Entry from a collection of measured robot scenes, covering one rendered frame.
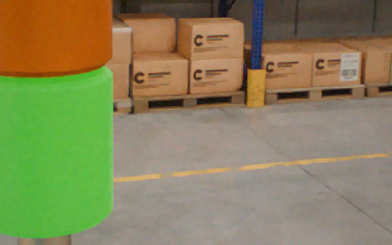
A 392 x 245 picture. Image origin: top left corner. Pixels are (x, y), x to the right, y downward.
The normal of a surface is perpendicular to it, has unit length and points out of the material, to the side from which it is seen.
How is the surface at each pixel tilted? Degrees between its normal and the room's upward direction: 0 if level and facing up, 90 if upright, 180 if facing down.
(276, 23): 90
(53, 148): 90
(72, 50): 90
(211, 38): 88
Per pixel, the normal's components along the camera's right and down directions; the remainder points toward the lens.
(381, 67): 0.29, 0.29
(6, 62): -0.22, 0.27
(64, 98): 0.53, 0.25
